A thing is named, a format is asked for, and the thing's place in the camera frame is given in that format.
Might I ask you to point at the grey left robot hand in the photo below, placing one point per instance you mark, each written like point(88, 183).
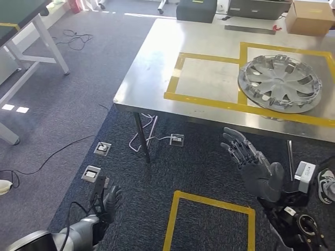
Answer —
point(111, 204)

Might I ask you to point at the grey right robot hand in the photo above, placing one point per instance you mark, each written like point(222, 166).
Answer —
point(259, 176)

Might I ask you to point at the grey plastic wheel hubcap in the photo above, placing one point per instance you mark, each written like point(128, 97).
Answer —
point(280, 81)

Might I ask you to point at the steel workbench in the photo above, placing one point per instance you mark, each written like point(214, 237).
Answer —
point(196, 38)

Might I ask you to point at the steel floor socket box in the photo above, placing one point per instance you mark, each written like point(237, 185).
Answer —
point(91, 174)
point(102, 149)
point(176, 140)

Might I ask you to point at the white rounded object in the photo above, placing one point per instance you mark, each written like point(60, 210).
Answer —
point(5, 187)

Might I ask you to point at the flat steel bar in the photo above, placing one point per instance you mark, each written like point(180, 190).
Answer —
point(248, 29)

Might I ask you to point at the small red tool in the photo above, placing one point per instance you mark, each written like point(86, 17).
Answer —
point(277, 28)

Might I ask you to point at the dark grey equipment case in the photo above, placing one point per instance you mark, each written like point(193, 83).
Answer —
point(259, 9)

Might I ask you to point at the cardboard box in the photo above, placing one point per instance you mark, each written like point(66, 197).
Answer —
point(308, 19)

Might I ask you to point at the black padded case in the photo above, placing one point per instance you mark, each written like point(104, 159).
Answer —
point(196, 12)

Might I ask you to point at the white furniture leg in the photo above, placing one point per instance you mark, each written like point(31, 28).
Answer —
point(162, 6)
point(102, 4)

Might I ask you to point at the red canister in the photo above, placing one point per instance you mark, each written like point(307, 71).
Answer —
point(74, 6)

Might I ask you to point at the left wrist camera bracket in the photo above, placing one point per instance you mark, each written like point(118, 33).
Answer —
point(97, 190)

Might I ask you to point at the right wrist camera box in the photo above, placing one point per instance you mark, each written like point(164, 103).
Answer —
point(305, 175)

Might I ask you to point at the white metal table frame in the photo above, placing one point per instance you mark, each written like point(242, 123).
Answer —
point(47, 41)

